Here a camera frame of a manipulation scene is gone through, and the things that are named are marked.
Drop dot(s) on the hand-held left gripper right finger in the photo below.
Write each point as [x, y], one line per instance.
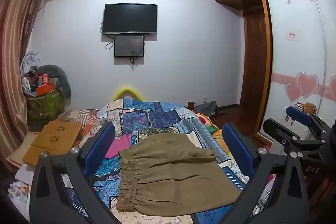
[240, 150]

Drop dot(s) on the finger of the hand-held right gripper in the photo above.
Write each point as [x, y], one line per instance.
[299, 115]
[278, 132]

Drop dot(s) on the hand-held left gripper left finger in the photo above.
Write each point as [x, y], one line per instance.
[101, 146]

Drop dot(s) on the khaki pants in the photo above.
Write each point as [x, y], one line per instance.
[170, 182]

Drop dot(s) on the pink cloth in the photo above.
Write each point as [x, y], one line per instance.
[119, 146]

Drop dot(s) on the small pink heart sticker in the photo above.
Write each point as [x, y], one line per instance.
[293, 92]

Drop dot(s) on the large pink heart sticker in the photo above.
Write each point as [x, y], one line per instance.
[307, 85]

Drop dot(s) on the striped cloth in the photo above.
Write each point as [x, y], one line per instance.
[84, 117]

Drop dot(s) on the orange fleece blanket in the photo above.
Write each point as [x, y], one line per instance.
[210, 127]

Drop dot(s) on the wooden lap desk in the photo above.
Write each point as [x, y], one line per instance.
[52, 140]

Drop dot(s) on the grey bag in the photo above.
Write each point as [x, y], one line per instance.
[206, 108]

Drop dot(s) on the white sliding wardrobe door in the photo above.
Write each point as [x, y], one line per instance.
[296, 56]

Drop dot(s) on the yellow foam arch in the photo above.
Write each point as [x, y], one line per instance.
[126, 90]

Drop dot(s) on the patchwork blanket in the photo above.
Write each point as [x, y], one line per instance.
[157, 116]

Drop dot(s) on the wooden bedpost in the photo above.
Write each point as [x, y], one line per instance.
[191, 106]

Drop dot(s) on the green patterned bag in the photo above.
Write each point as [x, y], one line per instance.
[44, 108]

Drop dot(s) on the wooden door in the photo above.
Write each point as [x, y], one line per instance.
[256, 61]

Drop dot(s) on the grey pillow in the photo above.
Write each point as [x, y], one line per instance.
[61, 79]

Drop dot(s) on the orange box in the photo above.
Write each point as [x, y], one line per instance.
[45, 89]

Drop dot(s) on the red box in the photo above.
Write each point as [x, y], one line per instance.
[43, 79]

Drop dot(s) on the pile of white packets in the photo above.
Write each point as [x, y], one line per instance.
[21, 192]

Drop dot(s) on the light blue cloth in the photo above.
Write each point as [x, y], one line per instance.
[31, 60]

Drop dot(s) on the striped pink curtain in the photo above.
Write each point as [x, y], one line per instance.
[15, 56]

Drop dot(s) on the small black wall monitor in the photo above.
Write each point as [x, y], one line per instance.
[129, 46]

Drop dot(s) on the black wall television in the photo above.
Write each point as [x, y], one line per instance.
[130, 18]

